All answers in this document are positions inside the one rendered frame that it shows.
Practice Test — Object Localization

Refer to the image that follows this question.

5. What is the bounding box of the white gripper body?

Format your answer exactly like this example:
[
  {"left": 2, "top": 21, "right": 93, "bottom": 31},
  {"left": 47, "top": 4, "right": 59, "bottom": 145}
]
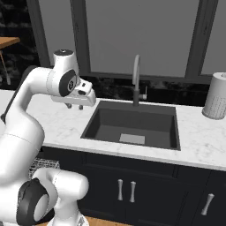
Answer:
[{"left": 50, "top": 87, "right": 97, "bottom": 108}]

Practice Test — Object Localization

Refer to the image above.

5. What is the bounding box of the grey dishwasher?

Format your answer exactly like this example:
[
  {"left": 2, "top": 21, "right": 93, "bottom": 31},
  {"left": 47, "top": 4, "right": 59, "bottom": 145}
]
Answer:
[{"left": 28, "top": 157, "right": 62, "bottom": 179}]

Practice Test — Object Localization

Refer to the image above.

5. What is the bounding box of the dark cupboard door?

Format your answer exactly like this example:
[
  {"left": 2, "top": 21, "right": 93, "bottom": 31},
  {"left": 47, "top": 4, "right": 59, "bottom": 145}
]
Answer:
[
  {"left": 79, "top": 164, "right": 128, "bottom": 221},
  {"left": 126, "top": 168, "right": 191, "bottom": 226},
  {"left": 190, "top": 169, "right": 226, "bottom": 226}
]

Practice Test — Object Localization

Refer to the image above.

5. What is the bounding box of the dark grey sink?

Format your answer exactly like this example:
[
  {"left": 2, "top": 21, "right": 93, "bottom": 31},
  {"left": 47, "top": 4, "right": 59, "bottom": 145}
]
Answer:
[{"left": 80, "top": 99, "right": 182, "bottom": 151}]

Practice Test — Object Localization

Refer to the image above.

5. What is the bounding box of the grey sink tap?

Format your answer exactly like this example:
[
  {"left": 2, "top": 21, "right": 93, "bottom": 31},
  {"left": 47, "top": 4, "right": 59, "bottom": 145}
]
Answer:
[{"left": 132, "top": 54, "right": 148, "bottom": 108}]

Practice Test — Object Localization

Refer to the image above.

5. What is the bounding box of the dark drawer front panel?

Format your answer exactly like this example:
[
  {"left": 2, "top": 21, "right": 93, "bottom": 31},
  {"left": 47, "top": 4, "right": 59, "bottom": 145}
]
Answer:
[{"left": 82, "top": 152, "right": 179, "bottom": 178}]

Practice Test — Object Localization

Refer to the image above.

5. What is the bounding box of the dark framed window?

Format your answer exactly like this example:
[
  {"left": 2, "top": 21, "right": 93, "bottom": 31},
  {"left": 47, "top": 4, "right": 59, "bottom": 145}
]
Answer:
[{"left": 26, "top": 0, "right": 226, "bottom": 86}]

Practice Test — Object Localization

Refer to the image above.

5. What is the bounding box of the wooden table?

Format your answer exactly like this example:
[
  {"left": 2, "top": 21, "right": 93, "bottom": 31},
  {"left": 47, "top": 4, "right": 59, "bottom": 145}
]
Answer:
[{"left": 0, "top": 36, "right": 21, "bottom": 87}]

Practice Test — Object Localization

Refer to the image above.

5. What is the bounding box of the white cupboard handle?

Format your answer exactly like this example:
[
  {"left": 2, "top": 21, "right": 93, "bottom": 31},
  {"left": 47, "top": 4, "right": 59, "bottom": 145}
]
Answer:
[
  {"left": 129, "top": 180, "right": 137, "bottom": 204},
  {"left": 200, "top": 192, "right": 215, "bottom": 216},
  {"left": 117, "top": 178, "right": 124, "bottom": 202}
]

